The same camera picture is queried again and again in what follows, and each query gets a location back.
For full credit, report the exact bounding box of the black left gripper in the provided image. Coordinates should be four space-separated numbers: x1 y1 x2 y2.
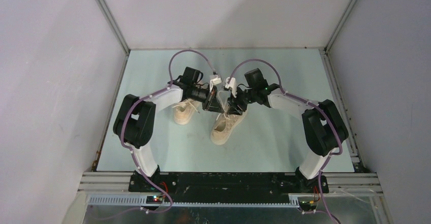
191 85 224 114

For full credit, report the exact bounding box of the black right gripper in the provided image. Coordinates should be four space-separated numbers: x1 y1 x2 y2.
227 86 257 116

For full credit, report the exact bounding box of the beige sneaker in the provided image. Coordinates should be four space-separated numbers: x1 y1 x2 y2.
210 91 248 145
172 99 202 125

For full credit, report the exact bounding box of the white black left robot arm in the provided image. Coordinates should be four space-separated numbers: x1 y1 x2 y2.
113 67 223 192

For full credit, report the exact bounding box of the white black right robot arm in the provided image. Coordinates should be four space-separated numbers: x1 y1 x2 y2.
224 69 349 193

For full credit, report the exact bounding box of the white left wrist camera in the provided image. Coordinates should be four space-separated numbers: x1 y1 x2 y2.
209 74 223 91

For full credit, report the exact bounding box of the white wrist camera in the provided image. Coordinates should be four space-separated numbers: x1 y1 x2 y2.
209 74 223 91
223 77 237 96

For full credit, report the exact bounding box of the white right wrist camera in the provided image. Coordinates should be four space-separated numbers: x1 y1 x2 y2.
223 77 237 96

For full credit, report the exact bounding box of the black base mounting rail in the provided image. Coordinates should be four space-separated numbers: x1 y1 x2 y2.
150 172 329 204

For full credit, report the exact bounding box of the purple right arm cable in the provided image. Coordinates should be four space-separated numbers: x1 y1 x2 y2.
228 58 344 224

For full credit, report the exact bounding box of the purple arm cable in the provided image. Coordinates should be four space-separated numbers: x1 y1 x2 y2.
228 58 344 224
85 49 218 221

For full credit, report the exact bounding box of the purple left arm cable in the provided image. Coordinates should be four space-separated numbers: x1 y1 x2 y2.
85 49 218 221

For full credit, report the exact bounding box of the aluminium frame rail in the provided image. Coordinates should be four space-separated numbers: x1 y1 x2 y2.
78 172 383 208

